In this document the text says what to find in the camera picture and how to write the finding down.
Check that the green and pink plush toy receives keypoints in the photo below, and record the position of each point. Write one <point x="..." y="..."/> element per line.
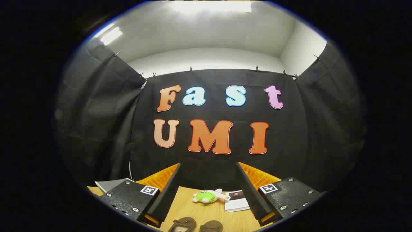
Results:
<point x="207" y="197"/>

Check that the large ceiling light panel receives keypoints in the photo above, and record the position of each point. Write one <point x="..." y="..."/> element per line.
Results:
<point x="212" y="5"/>

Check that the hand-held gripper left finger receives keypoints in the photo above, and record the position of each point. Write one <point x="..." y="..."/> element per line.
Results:
<point x="167" y="196"/>

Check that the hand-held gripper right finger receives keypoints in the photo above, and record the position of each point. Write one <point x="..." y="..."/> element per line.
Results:
<point x="249" y="196"/>

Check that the brown shoe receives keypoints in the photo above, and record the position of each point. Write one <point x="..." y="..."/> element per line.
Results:
<point x="210" y="226"/>
<point x="183" y="223"/>

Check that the small ceiling light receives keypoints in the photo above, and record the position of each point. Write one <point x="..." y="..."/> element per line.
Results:
<point x="111" y="35"/>

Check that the grey fabric storage box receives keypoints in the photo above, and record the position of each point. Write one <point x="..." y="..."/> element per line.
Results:
<point x="109" y="184"/>

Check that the white book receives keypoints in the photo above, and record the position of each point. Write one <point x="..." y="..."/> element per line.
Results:
<point x="236" y="204"/>

